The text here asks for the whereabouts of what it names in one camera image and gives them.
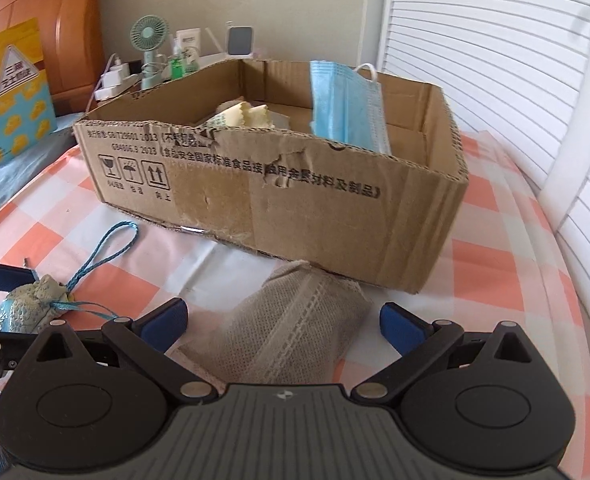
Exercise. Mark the green clear bottle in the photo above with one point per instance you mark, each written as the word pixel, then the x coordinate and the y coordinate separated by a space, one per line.
pixel 177 65

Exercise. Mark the blue face mask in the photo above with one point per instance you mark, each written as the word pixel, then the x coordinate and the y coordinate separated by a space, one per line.
pixel 347 105

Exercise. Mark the small grey sachet bag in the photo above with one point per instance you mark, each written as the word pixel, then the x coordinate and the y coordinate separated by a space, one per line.
pixel 280 121

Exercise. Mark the cardboard box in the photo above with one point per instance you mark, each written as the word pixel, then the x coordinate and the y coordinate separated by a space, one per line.
pixel 300 220

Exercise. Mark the white tubular frame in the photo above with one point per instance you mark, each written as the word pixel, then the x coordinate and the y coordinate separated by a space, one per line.
pixel 575 135

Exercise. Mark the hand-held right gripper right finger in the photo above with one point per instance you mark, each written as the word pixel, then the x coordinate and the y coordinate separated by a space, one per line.
pixel 402 327

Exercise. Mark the black charger plug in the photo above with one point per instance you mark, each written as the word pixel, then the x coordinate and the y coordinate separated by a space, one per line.
pixel 135 67

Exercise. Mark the large grey sachet bag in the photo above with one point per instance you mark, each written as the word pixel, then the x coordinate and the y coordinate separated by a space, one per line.
pixel 285 330

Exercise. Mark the white power strip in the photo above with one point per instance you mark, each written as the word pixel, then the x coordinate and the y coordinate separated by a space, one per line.
pixel 117 89

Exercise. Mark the wooden headboard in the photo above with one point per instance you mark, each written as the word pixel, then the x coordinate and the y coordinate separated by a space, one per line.
pixel 55 15

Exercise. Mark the pale yellow packet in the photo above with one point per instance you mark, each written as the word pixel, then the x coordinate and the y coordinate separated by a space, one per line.
pixel 247 115

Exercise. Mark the white green cream tube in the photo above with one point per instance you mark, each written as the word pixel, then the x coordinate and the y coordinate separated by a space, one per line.
pixel 190 47

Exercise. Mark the yellow blue snack bag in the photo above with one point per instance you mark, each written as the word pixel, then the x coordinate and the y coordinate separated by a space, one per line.
pixel 10 100

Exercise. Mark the green desk fan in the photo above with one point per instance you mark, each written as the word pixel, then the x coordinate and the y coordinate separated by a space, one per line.
pixel 150 32

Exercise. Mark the pink white checked tablecloth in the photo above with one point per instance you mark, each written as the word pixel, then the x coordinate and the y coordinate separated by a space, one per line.
pixel 485 270

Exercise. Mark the phone on white stand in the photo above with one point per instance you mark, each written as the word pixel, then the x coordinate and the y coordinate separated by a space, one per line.
pixel 240 40

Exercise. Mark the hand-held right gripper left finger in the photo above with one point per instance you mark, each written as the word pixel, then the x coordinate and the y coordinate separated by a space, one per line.
pixel 165 325

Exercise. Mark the white charger plug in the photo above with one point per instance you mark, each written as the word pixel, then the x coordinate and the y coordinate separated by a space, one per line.
pixel 115 74

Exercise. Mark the white louvered door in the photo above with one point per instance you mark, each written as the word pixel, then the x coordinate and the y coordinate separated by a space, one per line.
pixel 475 35

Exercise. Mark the grey blue bed blanket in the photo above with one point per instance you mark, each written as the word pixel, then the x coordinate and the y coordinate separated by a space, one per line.
pixel 20 170

